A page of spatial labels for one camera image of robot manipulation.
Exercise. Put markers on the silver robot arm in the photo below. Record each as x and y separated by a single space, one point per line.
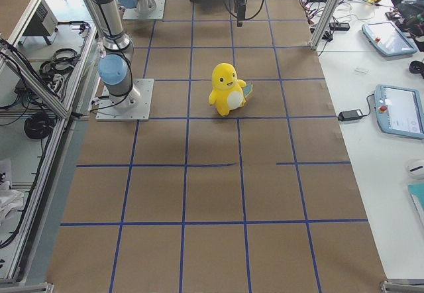
115 66

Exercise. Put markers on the yellow plush toy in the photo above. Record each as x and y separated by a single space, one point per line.
228 92

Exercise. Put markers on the blue teach pendant near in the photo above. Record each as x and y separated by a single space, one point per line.
399 111

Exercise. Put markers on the black power brick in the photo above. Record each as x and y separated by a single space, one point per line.
350 115

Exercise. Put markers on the blue teach pendant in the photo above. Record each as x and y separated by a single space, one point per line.
399 111
387 39

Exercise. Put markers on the blue teach pendant far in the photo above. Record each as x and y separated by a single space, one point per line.
387 39

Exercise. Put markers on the aluminium frame rail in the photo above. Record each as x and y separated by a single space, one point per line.
321 26

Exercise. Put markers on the grey electronics box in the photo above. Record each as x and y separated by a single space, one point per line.
43 24

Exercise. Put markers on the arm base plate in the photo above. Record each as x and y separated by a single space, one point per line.
135 107
144 10

